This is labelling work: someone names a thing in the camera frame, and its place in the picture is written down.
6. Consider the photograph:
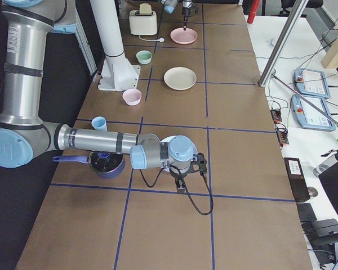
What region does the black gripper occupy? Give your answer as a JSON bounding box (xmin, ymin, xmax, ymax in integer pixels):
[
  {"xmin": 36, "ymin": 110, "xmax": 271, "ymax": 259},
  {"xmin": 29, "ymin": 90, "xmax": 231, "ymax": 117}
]
[{"xmin": 182, "ymin": 0, "xmax": 198, "ymax": 30}]

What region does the pink plate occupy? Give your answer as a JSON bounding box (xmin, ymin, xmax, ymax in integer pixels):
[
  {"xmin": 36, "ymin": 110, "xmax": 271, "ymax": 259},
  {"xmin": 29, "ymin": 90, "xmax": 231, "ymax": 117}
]
[{"xmin": 170, "ymin": 28, "xmax": 198, "ymax": 44}]

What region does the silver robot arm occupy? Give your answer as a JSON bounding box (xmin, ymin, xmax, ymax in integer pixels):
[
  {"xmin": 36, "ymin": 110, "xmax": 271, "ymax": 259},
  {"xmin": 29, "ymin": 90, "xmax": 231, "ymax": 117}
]
[
  {"xmin": 0, "ymin": 1, "xmax": 199, "ymax": 173},
  {"xmin": 158, "ymin": 0, "xmax": 198, "ymax": 31}
]

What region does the bread slice in toaster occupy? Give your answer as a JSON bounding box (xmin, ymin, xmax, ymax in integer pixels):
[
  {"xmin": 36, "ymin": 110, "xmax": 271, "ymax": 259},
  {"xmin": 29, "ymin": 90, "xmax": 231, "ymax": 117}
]
[{"xmin": 139, "ymin": 3, "xmax": 152, "ymax": 16}]

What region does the cream toaster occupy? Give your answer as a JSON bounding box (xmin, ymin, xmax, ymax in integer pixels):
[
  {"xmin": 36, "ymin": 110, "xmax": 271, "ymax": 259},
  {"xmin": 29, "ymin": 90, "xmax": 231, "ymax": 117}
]
[{"xmin": 129, "ymin": 10, "xmax": 158, "ymax": 35}]

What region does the green bowl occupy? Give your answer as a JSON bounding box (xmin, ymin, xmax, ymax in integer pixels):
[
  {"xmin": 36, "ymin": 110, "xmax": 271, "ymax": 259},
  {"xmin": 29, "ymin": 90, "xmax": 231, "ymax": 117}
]
[{"xmin": 136, "ymin": 50, "xmax": 152, "ymax": 65}]

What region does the cream plate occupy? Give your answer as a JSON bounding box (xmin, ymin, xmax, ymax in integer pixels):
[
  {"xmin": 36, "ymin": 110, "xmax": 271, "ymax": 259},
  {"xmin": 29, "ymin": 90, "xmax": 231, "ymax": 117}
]
[{"xmin": 164, "ymin": 67, "xmax": 197, "ymax": 91}]

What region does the red cylinder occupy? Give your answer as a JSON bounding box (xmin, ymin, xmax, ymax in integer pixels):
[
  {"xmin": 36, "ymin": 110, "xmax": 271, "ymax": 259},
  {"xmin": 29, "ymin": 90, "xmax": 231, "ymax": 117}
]
[{"xmin": 247, "ymin": 0, "xmax": 261, "ymax": 24}]

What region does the pink bowl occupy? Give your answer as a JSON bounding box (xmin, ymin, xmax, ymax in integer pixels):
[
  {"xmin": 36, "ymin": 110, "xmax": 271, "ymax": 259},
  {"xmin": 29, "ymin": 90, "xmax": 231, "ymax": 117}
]
[{"xmin": 122, "ymin": 89, "xmax": 142, "ymax": 106}]

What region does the orange black connector block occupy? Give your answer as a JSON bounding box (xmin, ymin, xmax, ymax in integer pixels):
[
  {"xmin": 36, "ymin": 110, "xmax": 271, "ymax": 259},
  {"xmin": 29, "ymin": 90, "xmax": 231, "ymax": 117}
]
[{"xmin": 270, "ymin": 109, "xmax": 282, "ymax": 123}]

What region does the light blue plate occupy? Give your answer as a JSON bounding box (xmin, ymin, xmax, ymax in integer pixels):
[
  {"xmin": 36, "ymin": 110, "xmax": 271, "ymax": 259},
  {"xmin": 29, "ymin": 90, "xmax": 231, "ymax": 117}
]
[{"xmin": 160, "ymin": 135, "xmax": 198, "ymax": 174}]

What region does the light blue cup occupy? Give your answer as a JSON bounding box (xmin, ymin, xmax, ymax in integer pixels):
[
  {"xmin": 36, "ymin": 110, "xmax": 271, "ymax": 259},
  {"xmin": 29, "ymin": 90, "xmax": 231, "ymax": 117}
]
[{"xmin": 91, "ymin": 116, "xmax": 108, "ymax": 131}]

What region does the upper teach pendant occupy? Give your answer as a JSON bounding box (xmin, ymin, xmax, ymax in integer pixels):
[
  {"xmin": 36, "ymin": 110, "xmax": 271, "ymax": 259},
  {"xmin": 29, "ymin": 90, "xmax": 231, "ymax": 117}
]
[{"xmin": 293, "ymin": 67, "xmax": 331, "ymax": 99}]

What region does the teach pendant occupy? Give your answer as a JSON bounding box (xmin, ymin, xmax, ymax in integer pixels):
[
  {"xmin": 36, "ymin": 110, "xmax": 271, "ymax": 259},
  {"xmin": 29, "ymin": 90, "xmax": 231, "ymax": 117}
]
[
  {"xmin": 293, "ymin": 67, "xmax": 331, "ymax": 99},
  {"xmin": 291, "ymin": 94, "xmax": 336, "ymax": 131}
]

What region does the lower teach pendant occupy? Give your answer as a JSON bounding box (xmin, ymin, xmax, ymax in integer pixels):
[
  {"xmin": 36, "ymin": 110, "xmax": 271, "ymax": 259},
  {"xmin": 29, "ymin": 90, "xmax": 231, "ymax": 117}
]
[{"xmin": 291, "ymin": 94, "xmax": 336, "ymax": 131}]

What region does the dark blue saucepan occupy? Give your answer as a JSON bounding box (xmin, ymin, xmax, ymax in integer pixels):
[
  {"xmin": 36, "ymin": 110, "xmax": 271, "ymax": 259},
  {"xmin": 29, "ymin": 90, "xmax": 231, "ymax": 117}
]
[{"xmin": 52, "ymin": 151, "xmax": 126, "ymax": 179}]

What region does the black box with white label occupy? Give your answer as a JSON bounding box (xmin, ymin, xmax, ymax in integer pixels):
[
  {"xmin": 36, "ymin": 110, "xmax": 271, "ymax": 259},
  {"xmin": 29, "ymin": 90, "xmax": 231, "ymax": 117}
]
[{"xmin": 283, "ymin": 157, "xmax": 310, "ymax": 203}]

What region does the green-tipped grabber stick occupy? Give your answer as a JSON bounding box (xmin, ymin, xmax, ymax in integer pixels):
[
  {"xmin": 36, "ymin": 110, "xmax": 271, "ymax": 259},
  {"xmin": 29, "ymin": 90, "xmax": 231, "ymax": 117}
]
[{"xmin": 271, "ymin": 74, "xmax": 338, "ymax": 141}]

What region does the white toaster cable with plug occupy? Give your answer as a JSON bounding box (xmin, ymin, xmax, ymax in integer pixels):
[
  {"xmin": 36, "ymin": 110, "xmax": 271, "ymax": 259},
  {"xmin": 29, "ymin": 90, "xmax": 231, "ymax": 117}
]
[{"xmin": 137, "ymin": 34, "xmax": 166, "ymax": 43}]

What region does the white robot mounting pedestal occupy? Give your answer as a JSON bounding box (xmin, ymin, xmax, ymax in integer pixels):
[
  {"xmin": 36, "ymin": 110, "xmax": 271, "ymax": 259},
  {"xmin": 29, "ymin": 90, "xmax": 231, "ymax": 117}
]
[{"xmin": 90, "ymin": 0, "xmax": 141, "ymax": 91}]

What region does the aluminium frame post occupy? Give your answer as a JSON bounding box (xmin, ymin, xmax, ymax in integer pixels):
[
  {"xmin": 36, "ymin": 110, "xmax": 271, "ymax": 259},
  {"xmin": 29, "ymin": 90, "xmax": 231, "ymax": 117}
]
[{"xmin": 258, "ymin": 0, "xmax": 308, "ymax": 88}]

